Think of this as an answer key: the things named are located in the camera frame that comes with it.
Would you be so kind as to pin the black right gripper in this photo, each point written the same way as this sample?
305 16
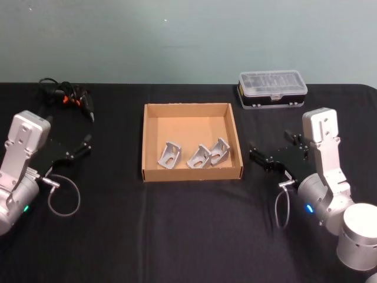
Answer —
291 162

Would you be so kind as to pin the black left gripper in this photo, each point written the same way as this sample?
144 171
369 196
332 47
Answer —
57 154

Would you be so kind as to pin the silver metal corner bracket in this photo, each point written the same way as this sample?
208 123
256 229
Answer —
219 151
169 156
197 159

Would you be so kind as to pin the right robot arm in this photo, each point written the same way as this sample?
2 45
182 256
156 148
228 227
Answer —
324 147

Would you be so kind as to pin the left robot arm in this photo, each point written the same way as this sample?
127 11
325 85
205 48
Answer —
20 147

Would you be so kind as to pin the clear plastic case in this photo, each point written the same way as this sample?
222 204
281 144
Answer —
271 85

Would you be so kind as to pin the shallow brown cardboard tray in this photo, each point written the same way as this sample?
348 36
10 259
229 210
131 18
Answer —
188 129

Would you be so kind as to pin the black table cloth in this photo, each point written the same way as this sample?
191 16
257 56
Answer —
188 221

